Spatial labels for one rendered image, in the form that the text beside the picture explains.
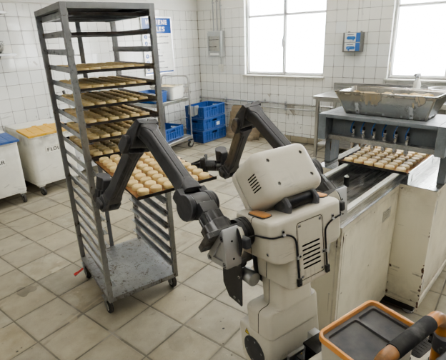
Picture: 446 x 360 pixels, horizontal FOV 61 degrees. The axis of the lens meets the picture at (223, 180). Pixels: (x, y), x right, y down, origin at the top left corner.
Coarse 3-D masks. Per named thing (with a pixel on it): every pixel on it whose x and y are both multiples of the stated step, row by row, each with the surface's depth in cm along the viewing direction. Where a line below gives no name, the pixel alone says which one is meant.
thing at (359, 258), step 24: (360, 192) 201; (360, 216) 178; (384, 216) 202; (336, 240) 168; (360, 240) 184; (384, 240) 212; (336, 264) 172; (360, 264) 192; (384, 264) 222; (312, 288) 186; (336, 288) 176; (360, 288) 200; (384, 288) 232; (336, 312) 182
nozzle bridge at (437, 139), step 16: (336, 112) 234; (320, 128) 236; (336, 128) 238; (368, 128) 224; (400, 128) 211; (416, 128) 206; (432, 128) 192; (336, 144) 252; (368, 144) 221; (384, 144) 215; (400, 144) 209; (416, 144) 208; (432, 144) 202
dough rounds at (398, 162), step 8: (360, 152) 241; (368, 152) 241; (376, 152) 240; (384, 152) 239; (400, 152) 238; (408, 152) 238; (416, 152) 240; (344, 160) 234; (352, 160) 230; (360, 160) 226; (368, 160) 227; (376, 160) 226; (384, 160) 225; (392, 160) 229; (400, 160) 224; (408, 160) 223; (416, 160) 224; (424, 160) 228; (384, 168) 218; (392, 168) 213; (400, 168) 211; (408, 168) 213
